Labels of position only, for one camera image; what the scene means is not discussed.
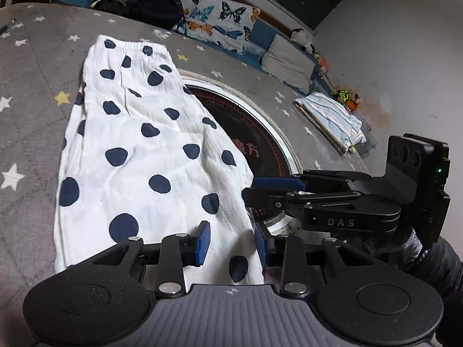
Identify round black induction cooktop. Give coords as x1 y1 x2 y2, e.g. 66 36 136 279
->
183 80 302 239

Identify black backpack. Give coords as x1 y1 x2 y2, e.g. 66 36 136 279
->
124 0 187 30

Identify white polka dot pants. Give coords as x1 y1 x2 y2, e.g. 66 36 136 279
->
54 34 264 284

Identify panda plush toy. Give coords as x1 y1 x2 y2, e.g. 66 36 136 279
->
289 28 319 55

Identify grey star tablecloth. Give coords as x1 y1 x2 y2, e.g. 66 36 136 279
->
0 3 398 347

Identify butterfly print pillow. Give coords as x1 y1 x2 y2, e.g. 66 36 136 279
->
174 0 261 56

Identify person's right forearm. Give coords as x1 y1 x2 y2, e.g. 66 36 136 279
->
362 226 463 347

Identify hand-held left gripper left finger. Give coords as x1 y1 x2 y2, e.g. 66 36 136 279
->
69 221 211 299

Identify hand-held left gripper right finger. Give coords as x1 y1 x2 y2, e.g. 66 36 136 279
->
253 220 362 297

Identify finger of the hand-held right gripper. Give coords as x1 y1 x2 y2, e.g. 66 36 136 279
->
251 169 374 192
242 187 363 211

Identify colourful small plush toy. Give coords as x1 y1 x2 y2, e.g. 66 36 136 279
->
331 85 362 112

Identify striped folded cloth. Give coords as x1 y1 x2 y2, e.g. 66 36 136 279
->
293 92 377 156

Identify grey pillow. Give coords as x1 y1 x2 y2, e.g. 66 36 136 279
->
261 34 316 95

